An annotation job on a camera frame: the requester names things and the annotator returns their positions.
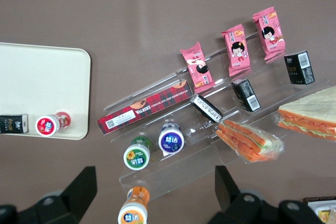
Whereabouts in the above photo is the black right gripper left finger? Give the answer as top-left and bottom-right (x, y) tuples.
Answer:
(0, 166), (98, 224)

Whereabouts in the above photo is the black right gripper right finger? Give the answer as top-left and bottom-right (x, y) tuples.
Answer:
(209, 166), (324, 224)

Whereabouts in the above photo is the plastic-wrapped orange sandwich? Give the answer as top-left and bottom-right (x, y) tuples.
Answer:
(215, 119), (286, 163)

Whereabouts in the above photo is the black base under snack tray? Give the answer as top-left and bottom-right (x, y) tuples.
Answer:
(302, 196), (336, 224)

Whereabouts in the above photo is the white rectangular snack tray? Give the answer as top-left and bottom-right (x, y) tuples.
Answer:
(308, 201), (336, 224)

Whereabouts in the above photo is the large white bread sandwich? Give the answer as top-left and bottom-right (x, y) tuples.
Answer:
(274, 85), (336, 142)

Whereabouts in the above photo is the cream plastic tray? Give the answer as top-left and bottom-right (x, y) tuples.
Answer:
(0, 42), (91, 141)

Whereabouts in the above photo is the clear acrylic tiered stand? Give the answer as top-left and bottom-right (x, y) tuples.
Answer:
(103, 31), (336, 201)

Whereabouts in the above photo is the orange-cap gum bottle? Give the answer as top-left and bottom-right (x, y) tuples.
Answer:
(118, 186), (150, 224)

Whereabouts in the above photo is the red-cap gum bottle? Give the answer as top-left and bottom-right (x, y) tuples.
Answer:
(35, 111), (71, 137)

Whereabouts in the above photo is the green-cap gum bottle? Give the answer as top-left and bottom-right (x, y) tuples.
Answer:
(123, 135), (153, 170)

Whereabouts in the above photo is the yellow snack packet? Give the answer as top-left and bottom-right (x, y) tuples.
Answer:
(318, 207), (336, 223)

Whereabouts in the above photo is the blue-cap gum bottle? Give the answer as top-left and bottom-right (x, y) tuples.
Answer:
(158, 122), (185, 156)

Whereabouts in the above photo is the black Face snack box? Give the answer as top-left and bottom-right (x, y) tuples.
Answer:
(0, 114), (29, 134)
(283, 50), (316, 86)
(231, 79), (262, 112)
(189, 94), (223, 123)

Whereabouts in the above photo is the red tartan shortbread box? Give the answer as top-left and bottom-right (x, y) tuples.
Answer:
(97, 79), (194, 136)

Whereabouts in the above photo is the pink cartoon girl snack packet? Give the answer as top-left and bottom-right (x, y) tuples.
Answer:
(252, 6), (286, 61)
(220, 24), (251, 77)
(180, 41), (216, 90)

